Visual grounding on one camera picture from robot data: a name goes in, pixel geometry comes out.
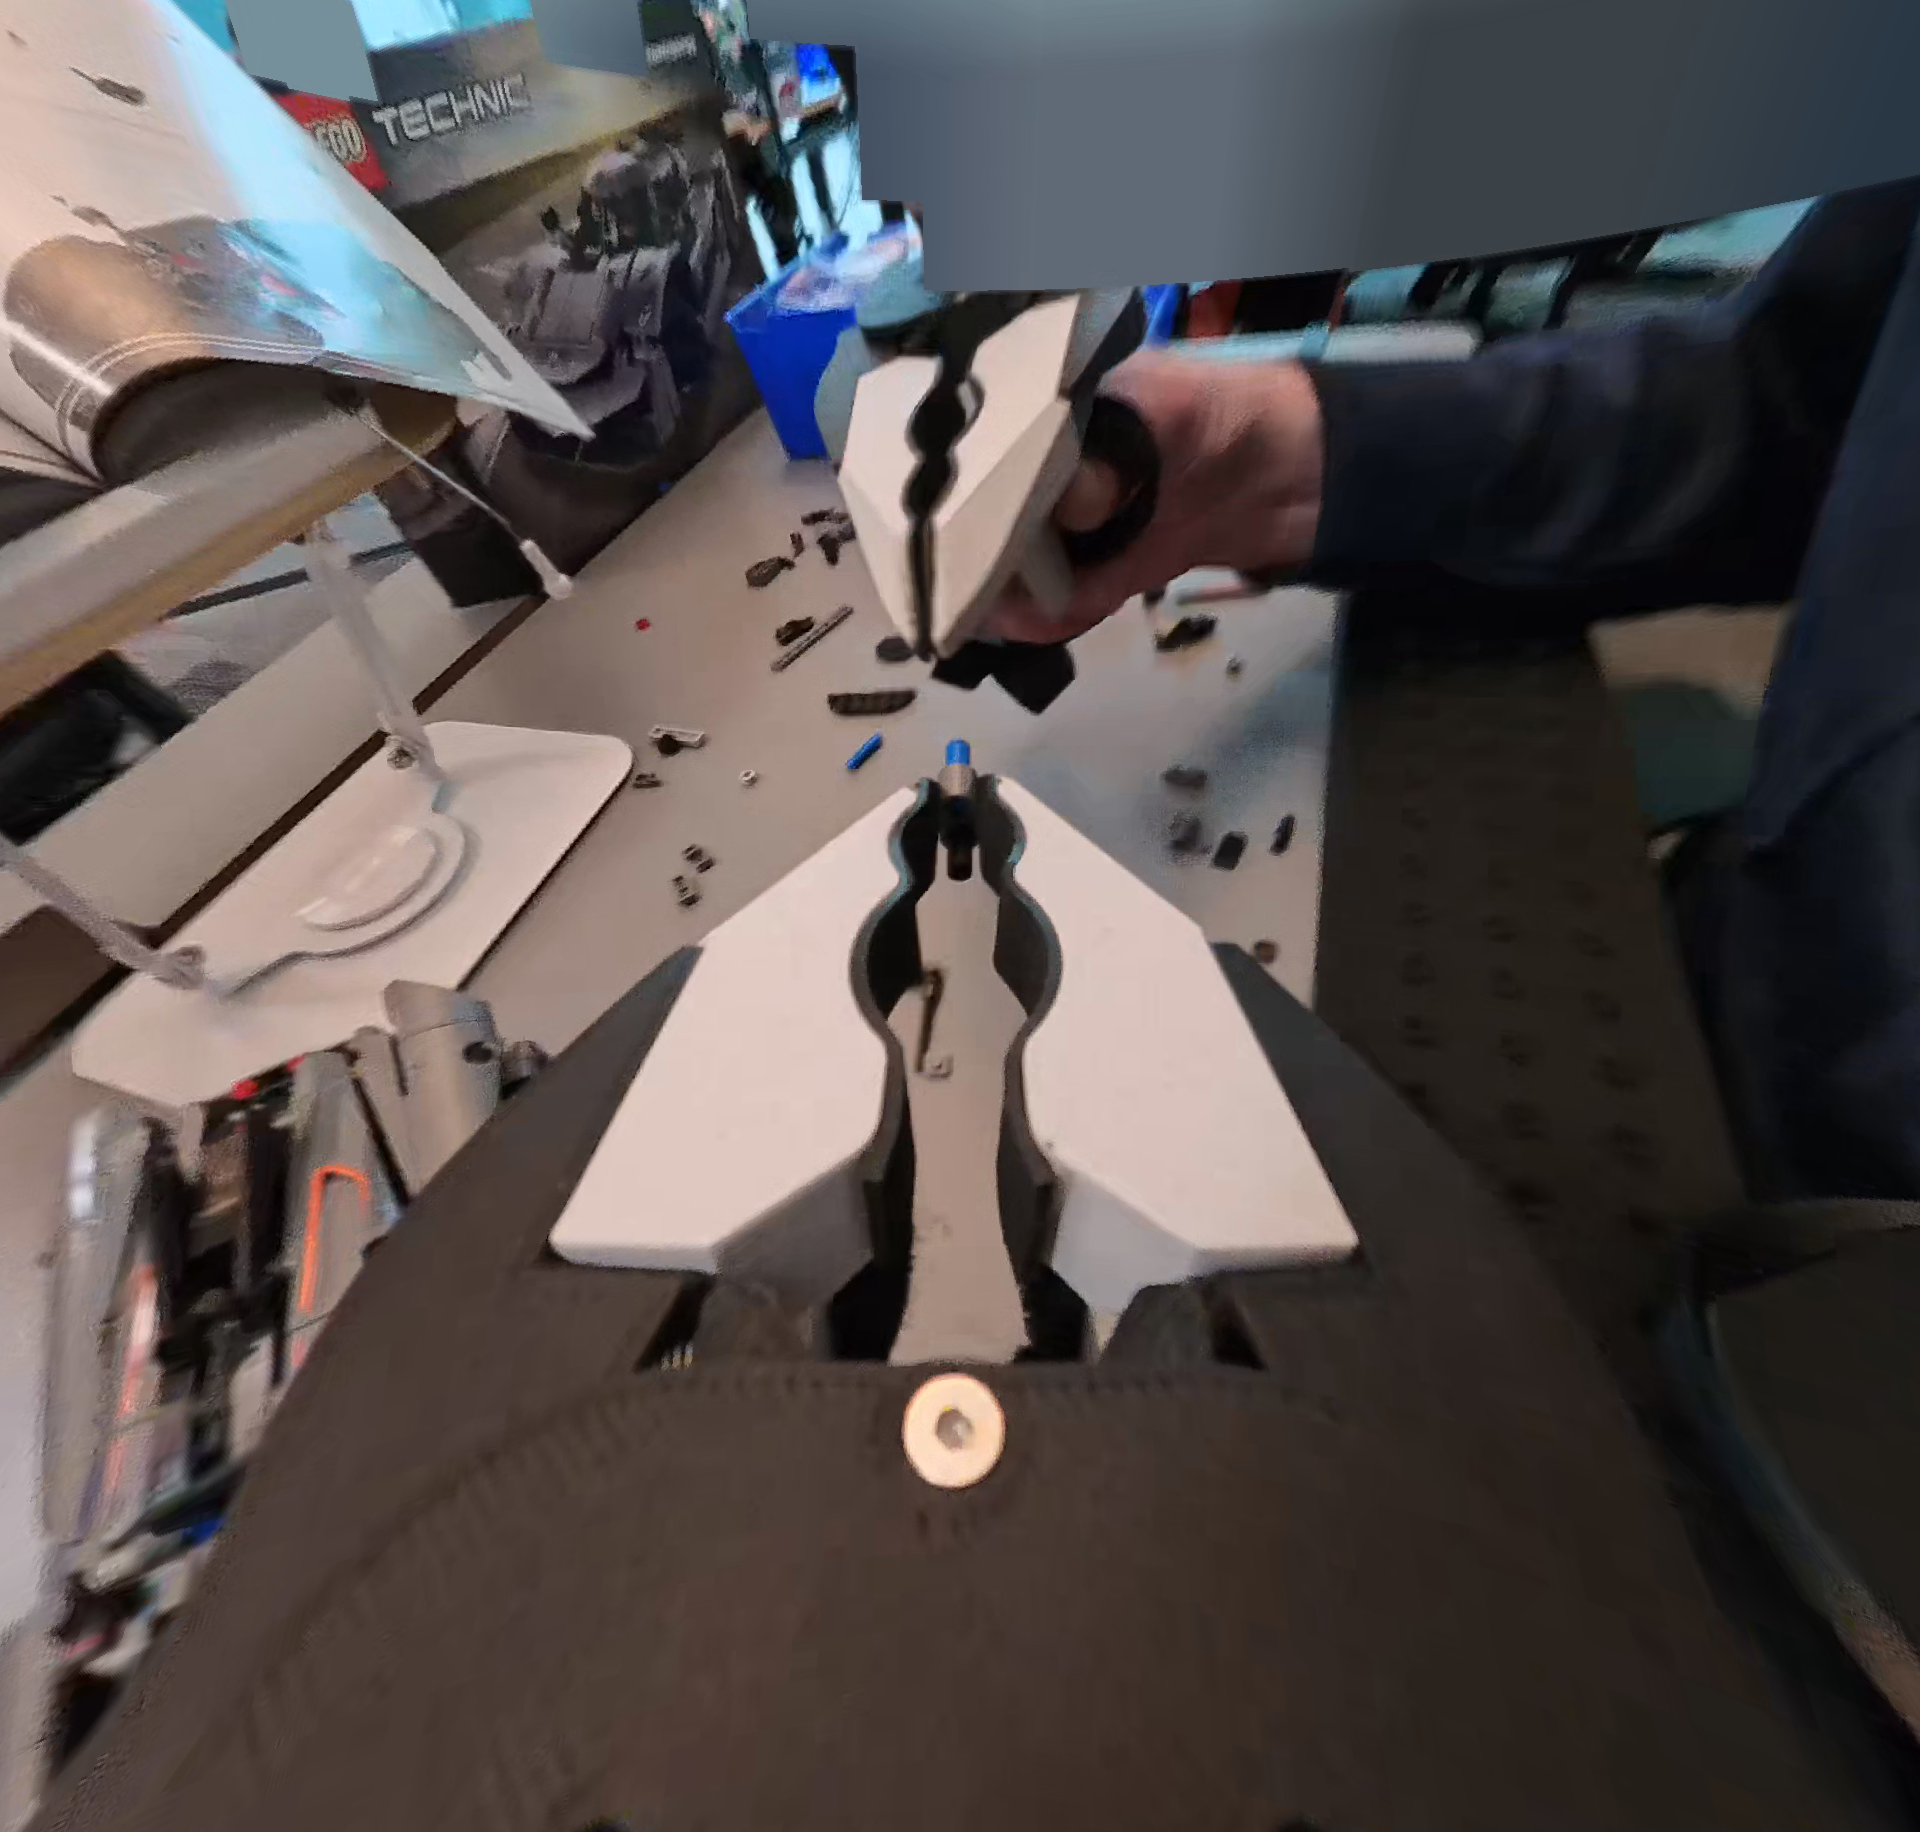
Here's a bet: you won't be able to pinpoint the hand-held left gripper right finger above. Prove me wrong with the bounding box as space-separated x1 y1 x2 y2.
973 777 1360 1361

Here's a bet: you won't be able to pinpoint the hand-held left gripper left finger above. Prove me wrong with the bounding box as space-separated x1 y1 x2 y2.
546 785 945 1361

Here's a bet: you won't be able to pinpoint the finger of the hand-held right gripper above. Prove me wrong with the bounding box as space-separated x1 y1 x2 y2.
836 361 977 665
931 294 1089 661

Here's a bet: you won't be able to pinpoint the person's right forearm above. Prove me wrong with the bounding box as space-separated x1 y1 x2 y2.
1304 182 1892 610

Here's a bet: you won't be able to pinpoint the scattered small lego pieces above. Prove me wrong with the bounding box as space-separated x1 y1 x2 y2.
630 504 1299 965

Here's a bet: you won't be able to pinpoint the grey lego car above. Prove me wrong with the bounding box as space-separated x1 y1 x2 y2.
30 979 544 1774

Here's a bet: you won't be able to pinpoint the dark lego set box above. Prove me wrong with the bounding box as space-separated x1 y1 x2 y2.
276 62 783 610

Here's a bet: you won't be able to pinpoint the lego instruction booklet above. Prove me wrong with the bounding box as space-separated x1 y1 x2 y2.
0 0 595 491

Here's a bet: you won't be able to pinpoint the person's right hand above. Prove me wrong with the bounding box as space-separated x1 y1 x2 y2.
991 350 1329 649

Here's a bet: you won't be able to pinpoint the blue storage bin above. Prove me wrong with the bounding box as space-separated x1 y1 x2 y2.
724 273 859 465

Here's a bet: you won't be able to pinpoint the person's dark jacket torso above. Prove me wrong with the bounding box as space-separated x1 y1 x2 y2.
1651 182 1920 1220

